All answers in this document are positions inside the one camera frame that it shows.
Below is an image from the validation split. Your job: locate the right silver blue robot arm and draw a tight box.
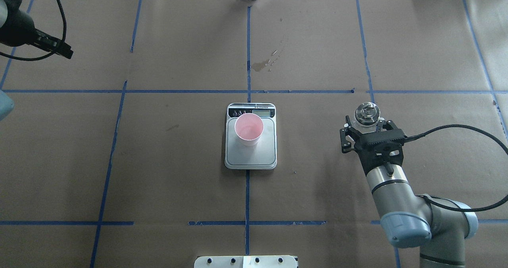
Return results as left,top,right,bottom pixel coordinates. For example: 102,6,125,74
340,116,479,268

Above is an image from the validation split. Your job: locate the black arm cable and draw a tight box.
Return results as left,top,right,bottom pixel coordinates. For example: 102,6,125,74
0,0,68,62
404,124,508,213

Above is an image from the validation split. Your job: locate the grey digital kitchen scale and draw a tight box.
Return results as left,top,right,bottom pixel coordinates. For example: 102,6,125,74
225,103,277,170

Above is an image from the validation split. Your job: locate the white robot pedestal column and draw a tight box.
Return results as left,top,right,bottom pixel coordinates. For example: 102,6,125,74
194,255,299,268

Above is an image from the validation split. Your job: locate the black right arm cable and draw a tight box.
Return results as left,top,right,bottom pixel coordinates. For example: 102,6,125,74
404,124,508,213

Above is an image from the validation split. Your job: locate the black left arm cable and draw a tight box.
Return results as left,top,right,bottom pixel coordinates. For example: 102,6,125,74
0,0,68,62

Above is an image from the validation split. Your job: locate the pink plastic cup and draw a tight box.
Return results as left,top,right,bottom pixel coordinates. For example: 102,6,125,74
234,114,264,147

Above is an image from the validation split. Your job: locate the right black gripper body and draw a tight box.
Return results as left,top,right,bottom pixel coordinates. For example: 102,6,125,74
340,122,407,176

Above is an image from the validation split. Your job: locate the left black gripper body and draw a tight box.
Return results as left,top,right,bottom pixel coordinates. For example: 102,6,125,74
0,2,47,50

